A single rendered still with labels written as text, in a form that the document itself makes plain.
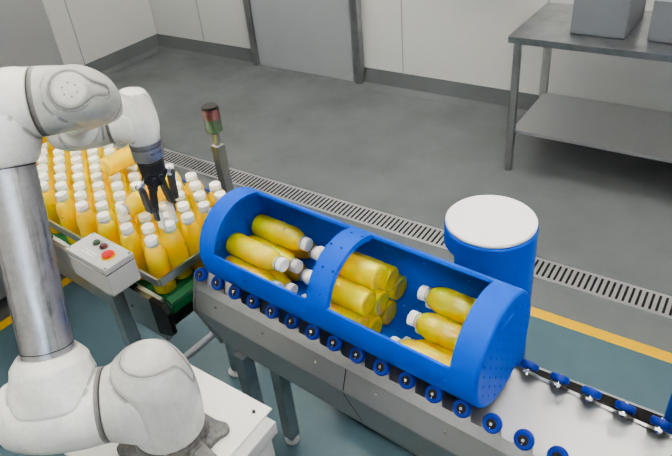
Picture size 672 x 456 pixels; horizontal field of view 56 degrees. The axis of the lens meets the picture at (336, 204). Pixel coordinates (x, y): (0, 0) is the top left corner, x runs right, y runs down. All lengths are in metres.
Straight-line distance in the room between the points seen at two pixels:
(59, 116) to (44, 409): 0.56
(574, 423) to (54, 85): 1.30
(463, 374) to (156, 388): 0.63
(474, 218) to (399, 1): 3.42
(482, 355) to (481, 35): 3.82
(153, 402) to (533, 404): 0.87
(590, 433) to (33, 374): 1.18
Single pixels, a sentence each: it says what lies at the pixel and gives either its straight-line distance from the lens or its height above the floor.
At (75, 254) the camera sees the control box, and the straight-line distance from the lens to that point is 2.01.
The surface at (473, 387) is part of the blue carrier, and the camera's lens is 1.41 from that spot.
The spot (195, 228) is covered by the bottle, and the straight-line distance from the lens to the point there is 2.04.
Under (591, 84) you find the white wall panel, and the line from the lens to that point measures 4.85.
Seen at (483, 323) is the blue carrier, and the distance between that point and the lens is 1.38.
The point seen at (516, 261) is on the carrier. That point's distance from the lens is 1.94.
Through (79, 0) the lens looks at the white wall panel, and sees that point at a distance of 6.66.
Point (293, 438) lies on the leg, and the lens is 2.67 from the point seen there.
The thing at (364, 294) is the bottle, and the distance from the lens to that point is 1.56.
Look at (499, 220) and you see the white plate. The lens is 1.98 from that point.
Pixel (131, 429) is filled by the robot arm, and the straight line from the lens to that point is 1.37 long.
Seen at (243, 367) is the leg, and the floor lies 0.59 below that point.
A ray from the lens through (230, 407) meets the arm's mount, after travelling 1.55.
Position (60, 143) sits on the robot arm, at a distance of 1.84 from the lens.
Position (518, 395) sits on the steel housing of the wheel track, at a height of 0.93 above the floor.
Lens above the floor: 2.18
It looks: 33 degrees down
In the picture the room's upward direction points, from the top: 6 degrees counter-clockwise
